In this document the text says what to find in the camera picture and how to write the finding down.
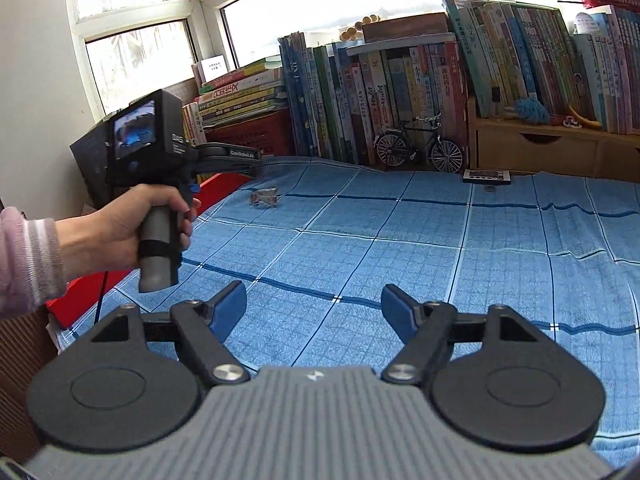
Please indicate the red plastic crate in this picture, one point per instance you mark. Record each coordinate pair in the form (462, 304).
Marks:
(250, 132)

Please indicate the blue yarn ball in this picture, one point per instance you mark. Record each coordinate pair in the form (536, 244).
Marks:
(532, 110)

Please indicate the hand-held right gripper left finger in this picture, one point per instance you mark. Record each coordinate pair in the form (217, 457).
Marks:
(227, 310)

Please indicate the person's left hand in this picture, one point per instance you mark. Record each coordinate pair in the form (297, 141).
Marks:
(110, 230)

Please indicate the small white sign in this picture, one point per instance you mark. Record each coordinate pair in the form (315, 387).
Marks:
(215, 66)

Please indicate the person's left forearm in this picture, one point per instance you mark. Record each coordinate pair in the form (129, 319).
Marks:
(25, 260)

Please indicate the blue checked blanket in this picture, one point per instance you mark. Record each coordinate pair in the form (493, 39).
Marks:
(400, 240)

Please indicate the thin upright booklets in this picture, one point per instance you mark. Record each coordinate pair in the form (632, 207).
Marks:
(192, 122)

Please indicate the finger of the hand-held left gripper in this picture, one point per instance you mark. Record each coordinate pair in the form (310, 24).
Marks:
(250, 166)

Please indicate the wooden drawer organizer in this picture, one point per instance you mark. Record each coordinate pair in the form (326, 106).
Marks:
(530, 147)

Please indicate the stack of flat books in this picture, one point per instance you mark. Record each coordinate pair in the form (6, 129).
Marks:
(240, 95)

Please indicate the brown wooden box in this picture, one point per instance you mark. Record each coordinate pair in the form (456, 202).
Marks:
(405, 27)

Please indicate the model bicycle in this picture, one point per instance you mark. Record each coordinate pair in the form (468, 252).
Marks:
(446, 156)

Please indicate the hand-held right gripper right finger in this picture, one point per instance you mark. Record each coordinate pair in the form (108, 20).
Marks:
(400, 312)

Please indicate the white window frame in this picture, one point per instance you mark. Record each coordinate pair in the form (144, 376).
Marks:
(187, 5)

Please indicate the wooden bead cluster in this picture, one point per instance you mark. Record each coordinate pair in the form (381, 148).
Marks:
(357, 30)

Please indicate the red flat box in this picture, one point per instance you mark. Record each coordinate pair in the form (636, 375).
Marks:
(80, 300)

